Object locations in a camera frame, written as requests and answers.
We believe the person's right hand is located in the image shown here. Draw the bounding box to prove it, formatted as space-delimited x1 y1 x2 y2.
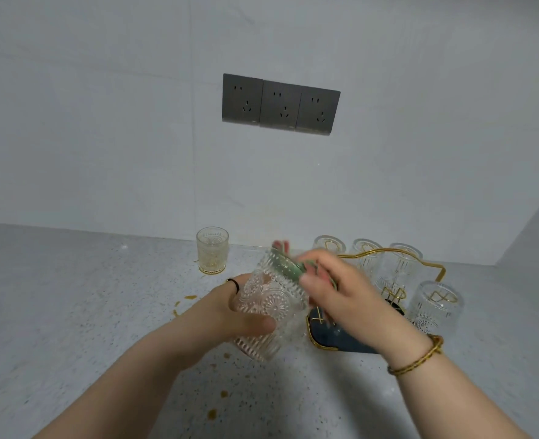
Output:
296 250 431 362

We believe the person's left hand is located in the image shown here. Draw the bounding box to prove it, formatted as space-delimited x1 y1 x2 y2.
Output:
188 240 291 360

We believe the gold wire cup rack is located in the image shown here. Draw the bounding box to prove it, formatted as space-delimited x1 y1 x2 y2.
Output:
305 251 448 354

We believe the single embossed clear glass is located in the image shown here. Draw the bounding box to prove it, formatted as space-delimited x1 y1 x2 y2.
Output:
232 249 309 363
374 243 424 299
406 280 464 337
313 235 347 260
351 238 385 279

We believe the cluster of embossed glasses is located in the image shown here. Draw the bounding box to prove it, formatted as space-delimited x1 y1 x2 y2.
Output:
196 226 230 275

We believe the green cloth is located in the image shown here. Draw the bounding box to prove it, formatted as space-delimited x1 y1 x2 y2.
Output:
271 251 339 290

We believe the person's right forearm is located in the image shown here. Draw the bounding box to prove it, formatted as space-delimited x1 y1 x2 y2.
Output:
393 344 534 439

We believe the person's left forearm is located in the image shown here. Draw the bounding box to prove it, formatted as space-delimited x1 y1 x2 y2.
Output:
34 324 202 439

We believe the gold bracelet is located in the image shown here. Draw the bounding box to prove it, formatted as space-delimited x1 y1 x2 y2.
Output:
387 335 444 376

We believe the grey wall socket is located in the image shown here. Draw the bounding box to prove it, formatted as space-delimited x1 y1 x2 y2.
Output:
259 79 303 131
296 85 341 135
221 73 265 126

